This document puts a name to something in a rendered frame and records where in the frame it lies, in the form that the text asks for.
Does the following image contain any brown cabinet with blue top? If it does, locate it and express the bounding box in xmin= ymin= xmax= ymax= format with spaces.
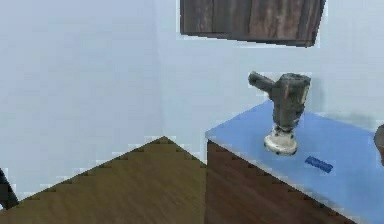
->
xmin=204 ymin=99 xmax=384 ymax=224

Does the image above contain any brown round object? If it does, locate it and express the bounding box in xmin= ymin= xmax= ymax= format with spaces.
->
xmin=373 ymin=123 xmax=384 ymax=168

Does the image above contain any small blue flat bar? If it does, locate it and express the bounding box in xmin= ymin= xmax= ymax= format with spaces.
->
xmin=304 ymin=155 xmax=334 ymax=174

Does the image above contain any black object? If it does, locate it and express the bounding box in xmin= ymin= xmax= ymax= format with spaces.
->
xmin=0 ymin=168 xmax=20 ymax=211

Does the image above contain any dark wood wall cupboard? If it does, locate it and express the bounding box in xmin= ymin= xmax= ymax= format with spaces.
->
xmin=179 ymin=0 xmax=327 ymax=48

